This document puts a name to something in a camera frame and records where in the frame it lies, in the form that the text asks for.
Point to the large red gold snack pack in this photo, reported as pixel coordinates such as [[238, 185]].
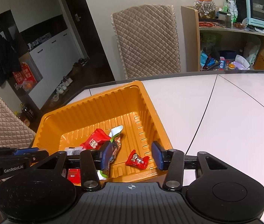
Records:
[[74, 176]]

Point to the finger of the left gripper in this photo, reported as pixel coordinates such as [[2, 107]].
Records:
[[20, 152], [36, 156]]

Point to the grey-blue foil snack pouch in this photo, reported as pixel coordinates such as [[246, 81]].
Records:
[[115, 140]]

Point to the small red candy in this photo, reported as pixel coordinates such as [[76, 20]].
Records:
[[136, 161]]

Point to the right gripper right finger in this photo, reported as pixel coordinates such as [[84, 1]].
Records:
[[174, 162]]

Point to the wooden shelf unit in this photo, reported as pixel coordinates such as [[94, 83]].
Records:
[[229, 39]]

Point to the black-white snack packet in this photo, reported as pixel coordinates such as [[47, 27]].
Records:
[[72, 151]]

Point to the red candy pack white label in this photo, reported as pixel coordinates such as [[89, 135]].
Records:
[[95, 140]]

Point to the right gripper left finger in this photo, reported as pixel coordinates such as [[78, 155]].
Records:
[[89, 162]]

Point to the red gift box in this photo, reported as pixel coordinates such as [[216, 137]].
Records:
[[24, 78]]

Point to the white cabinet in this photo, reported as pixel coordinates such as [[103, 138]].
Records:
[[37, 32]]

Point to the quilted beige chair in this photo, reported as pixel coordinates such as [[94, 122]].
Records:
[[147, 40], [13, 132]]

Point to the clear jar orange lid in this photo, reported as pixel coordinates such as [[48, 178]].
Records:
[[205, 8]]

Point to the quilted beige chair back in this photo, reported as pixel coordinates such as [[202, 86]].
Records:
[[147, 40]]

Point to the quilted beige chair left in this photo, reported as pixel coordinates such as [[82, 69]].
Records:
[[13, 132]]

